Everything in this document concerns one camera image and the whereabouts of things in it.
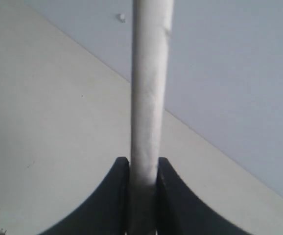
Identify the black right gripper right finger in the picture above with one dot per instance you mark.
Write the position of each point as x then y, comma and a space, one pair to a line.
182, 212

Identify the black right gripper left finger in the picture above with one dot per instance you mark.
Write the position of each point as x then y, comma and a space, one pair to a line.
104, 211

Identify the white paint brush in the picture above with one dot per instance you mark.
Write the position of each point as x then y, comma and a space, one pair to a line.
152, 24

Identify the white wall plug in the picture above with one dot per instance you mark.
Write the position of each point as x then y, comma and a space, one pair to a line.
121, 17

